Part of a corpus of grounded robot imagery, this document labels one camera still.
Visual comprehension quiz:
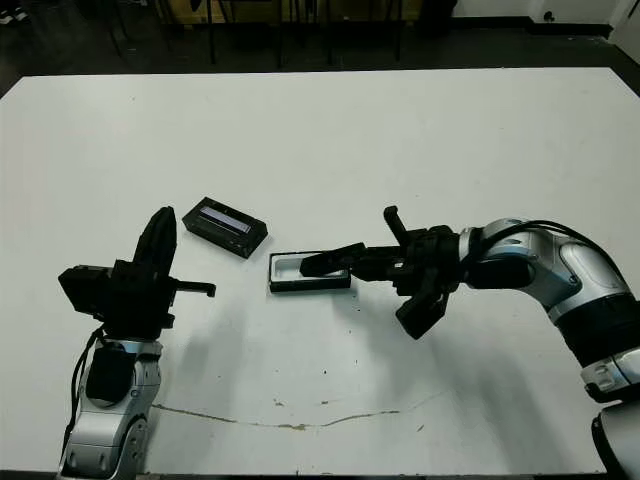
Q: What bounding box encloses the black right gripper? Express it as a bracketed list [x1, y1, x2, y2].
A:
[329, 205, 466, 297]

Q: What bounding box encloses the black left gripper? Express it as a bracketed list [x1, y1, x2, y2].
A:
[102, 206, 218, 340]

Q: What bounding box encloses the black box lid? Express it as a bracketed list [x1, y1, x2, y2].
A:
[181, 197, 270, 260]

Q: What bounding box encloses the black box base white insert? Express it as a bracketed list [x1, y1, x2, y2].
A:
[268, 249, 352, 295]

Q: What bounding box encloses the black mesh chair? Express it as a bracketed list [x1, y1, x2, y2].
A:
[207, 0, 286, 69]
[324, 0, 405, 64]

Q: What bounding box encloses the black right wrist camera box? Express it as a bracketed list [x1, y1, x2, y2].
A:
[394, 282, 450, 341]

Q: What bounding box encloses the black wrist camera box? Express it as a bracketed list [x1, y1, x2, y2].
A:
[394, 282, 450, 341]
[58, 267, 115, 321]

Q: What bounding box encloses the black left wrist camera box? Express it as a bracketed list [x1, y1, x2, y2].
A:
[58, 267, 115, 321]

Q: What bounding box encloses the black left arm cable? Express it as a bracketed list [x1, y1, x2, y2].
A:
[59, 327, 106, 451]

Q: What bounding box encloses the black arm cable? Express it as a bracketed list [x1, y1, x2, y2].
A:
[59, 327, 106, 451]
[469, 218, 601, 251]

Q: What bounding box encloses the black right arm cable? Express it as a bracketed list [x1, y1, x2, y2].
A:
[469, 218, 601, 251]

